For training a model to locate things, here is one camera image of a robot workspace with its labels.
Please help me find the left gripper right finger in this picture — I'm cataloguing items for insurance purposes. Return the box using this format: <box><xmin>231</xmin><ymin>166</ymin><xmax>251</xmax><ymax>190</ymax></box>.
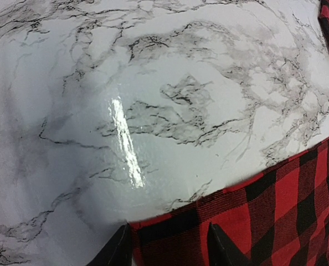
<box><xmin>207</xmin><ymin>223</ymin><xmax>253</xmax><ymax>266</ymax></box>

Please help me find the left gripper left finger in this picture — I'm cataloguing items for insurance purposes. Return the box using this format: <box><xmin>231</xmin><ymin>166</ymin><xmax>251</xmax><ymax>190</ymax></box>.
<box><xmin>87</xmin><ymin>224</ymin><xmax>132</xmax><ymax>266</ymax></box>

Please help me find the red black plaid garment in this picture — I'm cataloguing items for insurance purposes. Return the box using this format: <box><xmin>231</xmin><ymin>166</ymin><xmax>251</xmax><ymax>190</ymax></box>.
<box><xmin>130</xmin><ymin>0</ymin><xmax>329</xmax><ymax>266</ymax></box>

